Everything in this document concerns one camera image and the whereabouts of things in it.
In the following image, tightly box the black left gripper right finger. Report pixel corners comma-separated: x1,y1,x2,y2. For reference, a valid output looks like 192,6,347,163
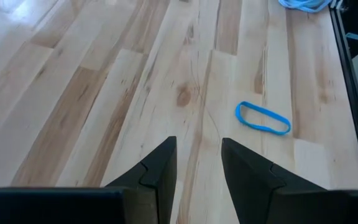
221,138,358,224

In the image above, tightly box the white cylinder with dark lens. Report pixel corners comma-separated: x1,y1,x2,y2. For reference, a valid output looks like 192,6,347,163
278,0,333,14

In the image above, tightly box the black metal table frame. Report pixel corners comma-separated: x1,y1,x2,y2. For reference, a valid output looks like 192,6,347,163
329,0,358,190

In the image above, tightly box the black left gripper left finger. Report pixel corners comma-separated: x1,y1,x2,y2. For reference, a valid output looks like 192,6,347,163
0,136,178,224

